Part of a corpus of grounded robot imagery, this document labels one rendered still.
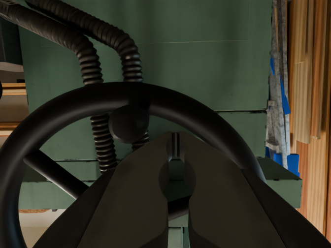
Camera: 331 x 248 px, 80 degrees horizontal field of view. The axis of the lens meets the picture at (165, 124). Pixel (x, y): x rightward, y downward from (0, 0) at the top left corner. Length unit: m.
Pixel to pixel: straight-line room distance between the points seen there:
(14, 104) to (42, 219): 1.81
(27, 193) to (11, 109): 3.19
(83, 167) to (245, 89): 0.33
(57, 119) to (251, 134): 0.31
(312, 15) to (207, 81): 1.42
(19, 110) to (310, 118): 3.46
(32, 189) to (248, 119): 0.44
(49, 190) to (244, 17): 0.48
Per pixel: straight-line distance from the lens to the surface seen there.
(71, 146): 0.42
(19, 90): 2.93
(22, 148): 0.23
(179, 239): 0.34
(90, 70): 0.25
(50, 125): 0.21
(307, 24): 1.72
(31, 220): 4.08
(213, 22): 0.38
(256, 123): 0.39
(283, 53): 1.20
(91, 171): 0.42
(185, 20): 0.38
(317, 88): 1.65
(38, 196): 0.49
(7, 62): 0.43
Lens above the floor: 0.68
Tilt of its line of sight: 8 degrees up
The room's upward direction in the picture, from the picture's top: 179 degrees clockwise
